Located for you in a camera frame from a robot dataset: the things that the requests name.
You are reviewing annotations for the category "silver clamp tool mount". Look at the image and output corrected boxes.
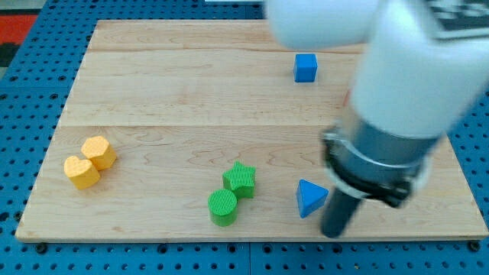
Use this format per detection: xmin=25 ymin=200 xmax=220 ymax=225
xmin=322 ymin=107 xmax=439 ymax=208

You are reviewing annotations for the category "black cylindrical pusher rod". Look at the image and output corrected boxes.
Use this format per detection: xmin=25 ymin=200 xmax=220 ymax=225
xmin=321 ymin=188 xmax=362 ymax=238

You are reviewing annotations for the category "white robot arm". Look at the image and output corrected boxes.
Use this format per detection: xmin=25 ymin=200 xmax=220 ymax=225
xmin=264 ymin=1 xmax=488 ymax=238

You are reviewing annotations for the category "blue cube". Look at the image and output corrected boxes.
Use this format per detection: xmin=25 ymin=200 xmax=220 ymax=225
xmin=293 ymin=53 xmax=318 ymax=83

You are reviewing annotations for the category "light wooden board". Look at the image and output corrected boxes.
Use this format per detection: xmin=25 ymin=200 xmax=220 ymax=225
xmin=14 ymin=19 xmax=489 ymax=244

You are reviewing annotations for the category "blue triangular prism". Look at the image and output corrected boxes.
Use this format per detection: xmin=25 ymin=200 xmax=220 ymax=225
xmin=296 ymin=179 xmax=329 ymax=218

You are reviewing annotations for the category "green star block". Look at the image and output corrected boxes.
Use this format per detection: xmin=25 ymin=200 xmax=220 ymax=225
xmin=222 ymin=161 xmax=256 ymax=199

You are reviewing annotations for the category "green cylinder block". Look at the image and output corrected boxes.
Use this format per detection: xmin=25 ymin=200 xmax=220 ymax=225
xmin=208 ymin=189 xmax=238 ymax=227

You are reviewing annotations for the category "yellow hexagon block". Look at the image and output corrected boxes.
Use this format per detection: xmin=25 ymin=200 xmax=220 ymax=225
xmin=81 ymin=136 xmax=117 ymax=170

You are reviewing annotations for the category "yellow heart block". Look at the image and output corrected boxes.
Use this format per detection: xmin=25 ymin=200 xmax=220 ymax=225
xmin=63 ymin=156 xmax=100 ymax=189

